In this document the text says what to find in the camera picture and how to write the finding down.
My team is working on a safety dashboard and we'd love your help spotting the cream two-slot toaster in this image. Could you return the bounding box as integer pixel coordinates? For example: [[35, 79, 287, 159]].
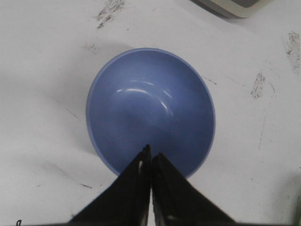
[[192, 0, 272, 19]]

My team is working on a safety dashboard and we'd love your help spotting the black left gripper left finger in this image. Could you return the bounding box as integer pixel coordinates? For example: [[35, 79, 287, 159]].
[[69, 145, 151, 223]]

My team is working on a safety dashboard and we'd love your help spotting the blue bowl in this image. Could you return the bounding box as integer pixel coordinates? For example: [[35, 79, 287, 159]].
[[86, 48, 215, 178]]

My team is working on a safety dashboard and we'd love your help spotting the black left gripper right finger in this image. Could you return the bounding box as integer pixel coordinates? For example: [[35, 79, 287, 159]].
[[152, 153, 235, 223]]

